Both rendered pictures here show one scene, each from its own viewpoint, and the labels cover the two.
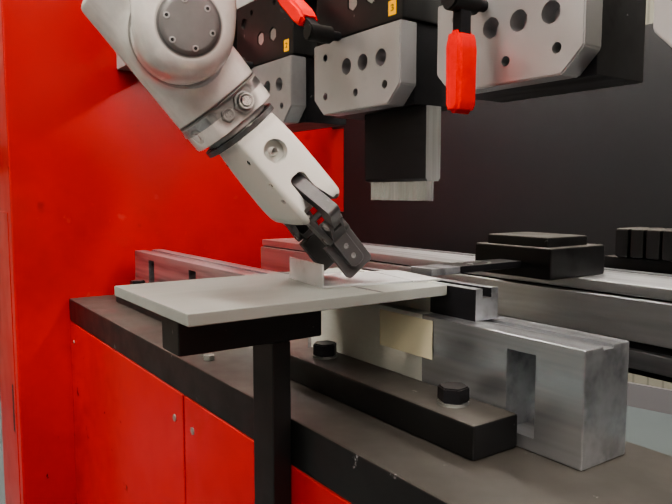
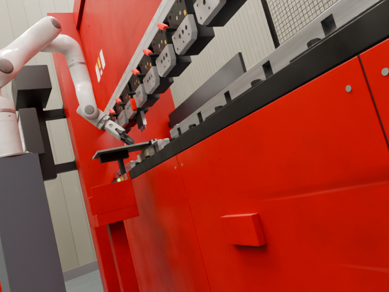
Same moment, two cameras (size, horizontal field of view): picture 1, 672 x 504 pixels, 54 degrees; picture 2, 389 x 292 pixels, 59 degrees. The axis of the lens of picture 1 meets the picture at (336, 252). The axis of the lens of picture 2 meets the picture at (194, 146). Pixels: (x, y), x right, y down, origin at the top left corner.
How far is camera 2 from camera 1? 1.29 m
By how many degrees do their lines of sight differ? 15
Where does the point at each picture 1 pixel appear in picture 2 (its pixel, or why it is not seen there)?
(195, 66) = (91, 115)
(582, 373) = (157, 143)
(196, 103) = (96, 121)
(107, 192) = not seen: hidden behind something
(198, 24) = (90, 109)
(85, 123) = (96, 142)
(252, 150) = (107, 126)
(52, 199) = (91, 164)
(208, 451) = not seen: hidden behind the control
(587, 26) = (142, 92)
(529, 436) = not seen: hidden behind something
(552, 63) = (142, 99)
